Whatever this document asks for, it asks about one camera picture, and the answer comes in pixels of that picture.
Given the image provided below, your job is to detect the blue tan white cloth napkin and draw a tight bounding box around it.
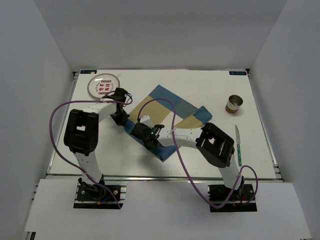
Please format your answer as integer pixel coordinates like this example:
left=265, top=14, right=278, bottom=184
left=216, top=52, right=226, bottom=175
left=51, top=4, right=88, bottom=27
left=123, top=84, right=213, bottom=162

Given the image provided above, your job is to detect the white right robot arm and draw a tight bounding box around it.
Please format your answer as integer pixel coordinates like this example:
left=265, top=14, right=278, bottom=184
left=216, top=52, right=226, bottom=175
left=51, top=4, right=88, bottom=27
left=130, top=122, right=244, bottom=200

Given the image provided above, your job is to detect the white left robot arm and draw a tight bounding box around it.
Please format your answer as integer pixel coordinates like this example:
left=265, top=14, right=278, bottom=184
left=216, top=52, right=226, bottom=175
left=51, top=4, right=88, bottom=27
left=63, top=87, right=131, bottom=200

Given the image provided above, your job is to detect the white plate with red print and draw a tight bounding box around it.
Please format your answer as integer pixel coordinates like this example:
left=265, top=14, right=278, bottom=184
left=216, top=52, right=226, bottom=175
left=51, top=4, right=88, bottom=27
left=87, top=73, right=120, bottom=99

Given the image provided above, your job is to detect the blue left corner sticker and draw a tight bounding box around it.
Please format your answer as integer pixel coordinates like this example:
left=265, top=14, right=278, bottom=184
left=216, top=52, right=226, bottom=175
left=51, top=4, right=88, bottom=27
left=80, top=69, right=97, bottom=75

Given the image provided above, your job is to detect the blue corner sticker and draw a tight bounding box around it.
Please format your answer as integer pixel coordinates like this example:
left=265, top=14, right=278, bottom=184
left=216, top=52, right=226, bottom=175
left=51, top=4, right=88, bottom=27
left=80, top=69, right=97, bottom=75
left=229, top=71, right=247, bottom=76

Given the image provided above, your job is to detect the brown metal cup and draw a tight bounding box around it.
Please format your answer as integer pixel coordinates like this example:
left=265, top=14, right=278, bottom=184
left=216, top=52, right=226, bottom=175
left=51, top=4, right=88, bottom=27
left=225, top=94, right=244, bottom=114

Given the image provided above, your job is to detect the blue right corner sticker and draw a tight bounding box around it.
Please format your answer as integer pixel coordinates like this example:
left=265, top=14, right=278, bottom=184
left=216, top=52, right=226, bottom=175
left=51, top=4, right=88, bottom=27
left=229, top=71, right=247, bottom=76

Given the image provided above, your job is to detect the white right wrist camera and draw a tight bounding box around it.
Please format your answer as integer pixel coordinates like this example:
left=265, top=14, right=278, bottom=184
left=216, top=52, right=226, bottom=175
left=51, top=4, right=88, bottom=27
left=139, top=114, right=153, bottom=126

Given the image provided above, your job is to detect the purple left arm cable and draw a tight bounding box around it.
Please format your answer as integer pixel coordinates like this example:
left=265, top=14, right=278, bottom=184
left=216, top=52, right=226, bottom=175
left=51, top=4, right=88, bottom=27
left=49, top=92, right=133, bottom=209

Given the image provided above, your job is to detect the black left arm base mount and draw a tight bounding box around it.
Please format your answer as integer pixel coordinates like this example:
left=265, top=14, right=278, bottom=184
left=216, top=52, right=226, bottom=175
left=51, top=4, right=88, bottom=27
left=73, top=183, right=127, bottom=210

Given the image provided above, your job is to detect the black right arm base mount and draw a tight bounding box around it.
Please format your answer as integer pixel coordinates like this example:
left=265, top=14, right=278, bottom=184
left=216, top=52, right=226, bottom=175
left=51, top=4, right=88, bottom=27
left=208, top=184, right=258, bottom=213

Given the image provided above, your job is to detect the knife with teal handle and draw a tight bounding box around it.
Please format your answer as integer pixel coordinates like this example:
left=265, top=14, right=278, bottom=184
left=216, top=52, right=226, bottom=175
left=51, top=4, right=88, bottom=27
left=235, top=125, right=242, bottom=167

